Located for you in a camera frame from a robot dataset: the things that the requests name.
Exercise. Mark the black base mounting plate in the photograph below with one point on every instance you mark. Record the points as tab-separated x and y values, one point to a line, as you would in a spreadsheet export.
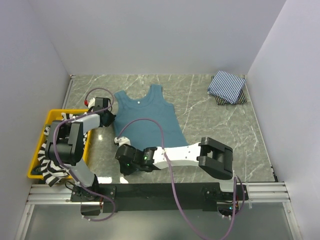
207	197

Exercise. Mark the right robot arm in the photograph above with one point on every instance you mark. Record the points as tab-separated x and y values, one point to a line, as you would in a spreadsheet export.
212	156

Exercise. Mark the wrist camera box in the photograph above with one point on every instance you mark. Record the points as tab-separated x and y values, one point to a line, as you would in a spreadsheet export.
122	140
90	103

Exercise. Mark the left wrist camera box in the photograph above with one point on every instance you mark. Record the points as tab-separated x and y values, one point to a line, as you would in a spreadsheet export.
90	103

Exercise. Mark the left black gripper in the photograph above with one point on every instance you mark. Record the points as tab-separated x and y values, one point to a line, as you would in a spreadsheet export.
110	119

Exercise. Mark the dark striped folded garment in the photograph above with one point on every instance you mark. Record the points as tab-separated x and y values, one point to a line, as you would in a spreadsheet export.
242	99

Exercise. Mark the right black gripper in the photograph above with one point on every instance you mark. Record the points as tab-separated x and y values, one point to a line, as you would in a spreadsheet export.
126	171

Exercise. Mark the aluminium rail frame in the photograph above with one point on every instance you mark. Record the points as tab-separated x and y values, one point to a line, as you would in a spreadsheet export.
258	192

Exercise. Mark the blue white striped folded garment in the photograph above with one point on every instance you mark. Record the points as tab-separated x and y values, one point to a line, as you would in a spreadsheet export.
227	86

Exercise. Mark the black white striped garment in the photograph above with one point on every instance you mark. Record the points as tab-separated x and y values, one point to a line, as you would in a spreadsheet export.
52	172

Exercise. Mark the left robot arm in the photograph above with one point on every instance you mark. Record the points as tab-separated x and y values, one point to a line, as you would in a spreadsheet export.
65	142

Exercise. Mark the yellow plastic bin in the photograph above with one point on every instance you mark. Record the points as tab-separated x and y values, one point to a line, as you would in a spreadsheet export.
54	114

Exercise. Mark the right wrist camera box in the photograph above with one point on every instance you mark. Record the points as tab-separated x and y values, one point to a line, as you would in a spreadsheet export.
122	140

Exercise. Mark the teal ribbed tank top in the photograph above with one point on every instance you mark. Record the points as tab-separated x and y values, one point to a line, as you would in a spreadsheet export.
143	120

